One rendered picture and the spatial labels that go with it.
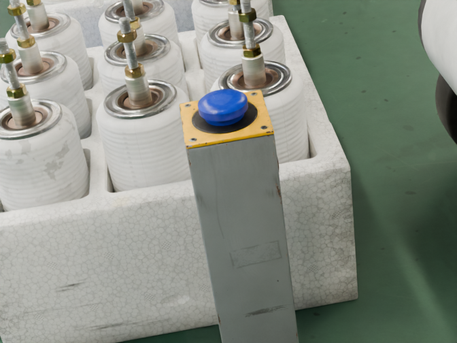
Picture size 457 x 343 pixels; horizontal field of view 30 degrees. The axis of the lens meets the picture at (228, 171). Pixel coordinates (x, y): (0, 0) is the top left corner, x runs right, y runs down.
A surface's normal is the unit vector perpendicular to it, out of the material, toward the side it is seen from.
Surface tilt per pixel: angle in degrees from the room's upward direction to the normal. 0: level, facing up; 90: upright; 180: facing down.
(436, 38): 83
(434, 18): 74
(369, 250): 0
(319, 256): 90
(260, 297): 90
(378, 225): 0
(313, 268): 90
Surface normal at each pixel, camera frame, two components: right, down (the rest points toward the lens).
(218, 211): 0.11, 0.54
